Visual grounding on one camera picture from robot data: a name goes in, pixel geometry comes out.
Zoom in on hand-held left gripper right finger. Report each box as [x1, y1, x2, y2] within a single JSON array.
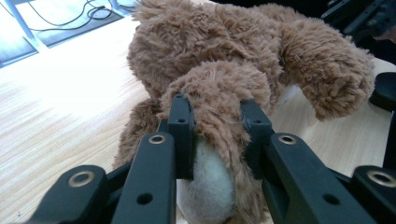
[[239, 98, 379, 224]]

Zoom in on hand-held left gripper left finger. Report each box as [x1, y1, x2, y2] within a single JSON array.
[[111, 92, 196, 224]]

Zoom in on brown teddy bear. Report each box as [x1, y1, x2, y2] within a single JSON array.
[[111, 0, 376, 224]]

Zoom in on black floor cables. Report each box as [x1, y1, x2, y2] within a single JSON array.
[[0, 0, 138, 33]]

